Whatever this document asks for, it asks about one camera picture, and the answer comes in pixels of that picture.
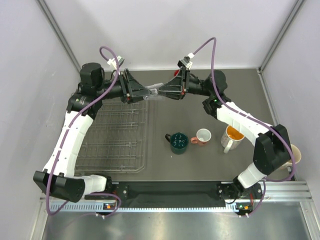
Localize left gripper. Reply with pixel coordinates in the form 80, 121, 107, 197
95, 68, 152, 104

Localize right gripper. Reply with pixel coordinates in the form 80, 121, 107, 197
157, 68, 213, 101

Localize clear plastic cup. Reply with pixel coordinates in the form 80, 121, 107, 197
143, 82, 166, 101

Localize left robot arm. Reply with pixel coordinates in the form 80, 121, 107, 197
33, 62, 152, 203

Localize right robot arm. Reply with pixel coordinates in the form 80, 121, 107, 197
158, 67, 294, 199

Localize dark green mug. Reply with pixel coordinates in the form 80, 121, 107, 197
165, 132, 189, 155

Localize small pink mug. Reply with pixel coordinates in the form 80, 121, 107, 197
190, 128, 212, 146

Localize white mug orange inside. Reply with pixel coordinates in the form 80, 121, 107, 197
220, 125, 245, 154

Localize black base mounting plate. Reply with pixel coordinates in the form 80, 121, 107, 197
84, 180, 266, 208

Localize beige patterned mug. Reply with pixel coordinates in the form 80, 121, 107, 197
280, 144, 302, 169

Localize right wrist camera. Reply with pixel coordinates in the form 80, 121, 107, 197
177, 52, 195, 70

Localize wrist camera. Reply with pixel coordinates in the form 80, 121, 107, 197
177, 52, 195, 70
107, 55, 125, 70

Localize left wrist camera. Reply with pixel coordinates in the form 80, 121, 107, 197
107, 55, 125, 70

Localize grey wire dish rack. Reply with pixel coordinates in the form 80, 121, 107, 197
75, 99, 149, 175

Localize aluminium frame rail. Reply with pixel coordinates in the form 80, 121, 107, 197
49, 181, 312, 216

